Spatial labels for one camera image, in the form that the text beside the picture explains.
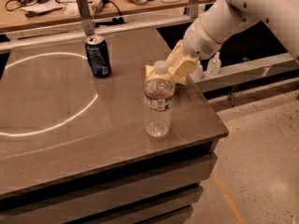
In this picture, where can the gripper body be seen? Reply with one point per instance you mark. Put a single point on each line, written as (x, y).
(198, 43)

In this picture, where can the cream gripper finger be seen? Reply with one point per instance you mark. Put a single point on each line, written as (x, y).
(179, 80)

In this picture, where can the yellow sponge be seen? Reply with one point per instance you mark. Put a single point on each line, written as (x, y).
(149, 69)

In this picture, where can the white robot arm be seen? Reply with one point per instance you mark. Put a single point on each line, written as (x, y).
(205, 36)

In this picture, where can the blue pepsi can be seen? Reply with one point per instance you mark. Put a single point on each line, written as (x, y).
(97, 55)

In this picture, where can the left hand sanitizer bottle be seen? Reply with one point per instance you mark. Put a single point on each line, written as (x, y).
(197, 73)

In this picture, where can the hand sanitizer bottle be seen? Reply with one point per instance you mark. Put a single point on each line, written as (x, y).
(197, 73)
(214, 64)

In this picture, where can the clear plastic water bottle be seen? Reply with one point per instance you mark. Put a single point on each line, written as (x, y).
(159, 91)

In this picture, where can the right hand sanitizer bottle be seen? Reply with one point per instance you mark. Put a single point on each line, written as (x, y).
(214, 64)

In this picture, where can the lower metal beam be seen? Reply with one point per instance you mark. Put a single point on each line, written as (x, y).
(243, 72)

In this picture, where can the white paper sheet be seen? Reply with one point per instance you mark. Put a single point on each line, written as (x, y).
(38, 7)

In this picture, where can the left metal post bracket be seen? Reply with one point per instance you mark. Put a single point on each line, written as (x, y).
(85, 17)

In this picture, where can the metal frame rail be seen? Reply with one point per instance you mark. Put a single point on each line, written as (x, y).
(67, 32)

